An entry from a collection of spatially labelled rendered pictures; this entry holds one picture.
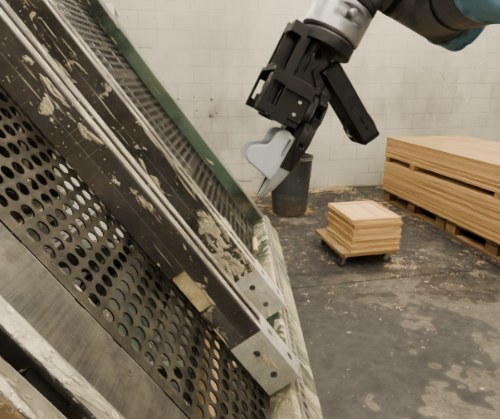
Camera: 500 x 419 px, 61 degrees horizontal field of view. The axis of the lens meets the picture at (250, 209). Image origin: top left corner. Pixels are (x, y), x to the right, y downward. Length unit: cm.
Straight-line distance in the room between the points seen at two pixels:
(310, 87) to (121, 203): 36
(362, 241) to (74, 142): 301
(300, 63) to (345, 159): 552
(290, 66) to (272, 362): 53
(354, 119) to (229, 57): 495
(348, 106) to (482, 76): 648
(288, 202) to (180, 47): 223
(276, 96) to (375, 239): 308
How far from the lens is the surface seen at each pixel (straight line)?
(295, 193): 467
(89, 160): 72
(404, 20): 60
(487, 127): 720
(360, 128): 57
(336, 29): 54
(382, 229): 356
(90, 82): 98
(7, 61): 75
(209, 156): 169
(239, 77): 551
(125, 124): 96
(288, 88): 52
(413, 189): 503
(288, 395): 85
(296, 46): 54
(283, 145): 54
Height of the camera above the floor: 146
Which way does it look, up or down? 17 degrees down
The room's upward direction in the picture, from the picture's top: straight up
